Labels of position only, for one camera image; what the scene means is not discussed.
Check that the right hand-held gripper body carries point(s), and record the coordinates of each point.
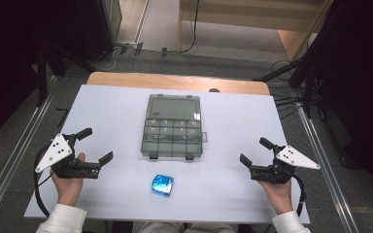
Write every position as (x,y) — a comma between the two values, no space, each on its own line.
(296,158)

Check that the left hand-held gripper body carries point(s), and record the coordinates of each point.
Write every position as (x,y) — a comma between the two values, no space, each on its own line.
(55,151)

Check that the person's left hand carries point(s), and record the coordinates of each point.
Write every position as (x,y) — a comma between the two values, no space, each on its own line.
(68,191)

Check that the person's right hand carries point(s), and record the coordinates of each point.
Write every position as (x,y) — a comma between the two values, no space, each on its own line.
(280,197)

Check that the blue foil packet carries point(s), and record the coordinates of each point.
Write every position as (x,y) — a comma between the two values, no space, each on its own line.
(162,184)

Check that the black metal stand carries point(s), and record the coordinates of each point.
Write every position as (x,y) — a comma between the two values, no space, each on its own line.
(42,77)

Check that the clear grey compartment box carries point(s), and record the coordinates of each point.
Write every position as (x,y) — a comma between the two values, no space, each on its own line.
(172,129)

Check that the dark round table grommet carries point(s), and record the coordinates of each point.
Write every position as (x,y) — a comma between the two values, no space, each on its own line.
(213,90)

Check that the black tripod stand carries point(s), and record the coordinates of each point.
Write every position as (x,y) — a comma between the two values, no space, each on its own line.
(304,69)

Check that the wooden bench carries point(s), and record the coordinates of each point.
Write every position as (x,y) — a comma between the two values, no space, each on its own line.
(255,19)

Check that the aluminium rail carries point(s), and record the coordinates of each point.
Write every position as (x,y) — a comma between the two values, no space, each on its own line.
(327,168)
(16,152)

